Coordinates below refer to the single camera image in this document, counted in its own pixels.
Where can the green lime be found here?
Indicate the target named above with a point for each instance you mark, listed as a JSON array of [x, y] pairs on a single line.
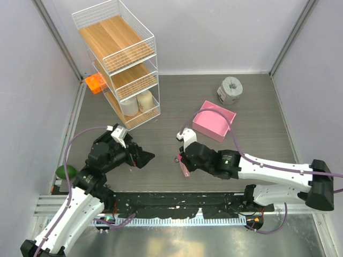
[[60, 172]]

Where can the cream lotion bottle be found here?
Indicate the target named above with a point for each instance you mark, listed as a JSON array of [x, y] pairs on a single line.
[[145, 101]]

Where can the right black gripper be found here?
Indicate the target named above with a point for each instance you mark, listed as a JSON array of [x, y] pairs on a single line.
[[190, 167]]

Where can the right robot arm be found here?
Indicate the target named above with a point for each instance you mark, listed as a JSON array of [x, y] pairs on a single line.
[[310, 183]]

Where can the white toilet paper roll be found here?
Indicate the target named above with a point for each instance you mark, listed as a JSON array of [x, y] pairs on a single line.
[[130, 107]]

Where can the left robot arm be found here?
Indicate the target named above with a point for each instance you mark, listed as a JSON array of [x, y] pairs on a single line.
[[87, 198]]

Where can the white slotted cable duct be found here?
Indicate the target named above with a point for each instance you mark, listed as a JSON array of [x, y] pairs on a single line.
[[198, 220]]

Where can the white wire shelf rack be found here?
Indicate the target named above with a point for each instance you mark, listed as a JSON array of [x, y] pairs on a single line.
[[123, 50]]

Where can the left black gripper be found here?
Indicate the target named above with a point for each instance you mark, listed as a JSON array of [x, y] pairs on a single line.
[[135, 155]]

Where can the orange plastic crate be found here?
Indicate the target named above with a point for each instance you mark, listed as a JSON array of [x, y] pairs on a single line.
[[96, 83]]

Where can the pink plastic box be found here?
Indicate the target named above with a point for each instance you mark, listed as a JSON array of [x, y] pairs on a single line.
[[212, 124]]

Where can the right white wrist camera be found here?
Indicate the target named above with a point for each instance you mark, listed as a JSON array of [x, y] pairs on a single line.
[[187, 136]]

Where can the grey wrapped paper roll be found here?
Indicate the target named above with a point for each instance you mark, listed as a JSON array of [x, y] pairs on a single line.
[[229, 91]]

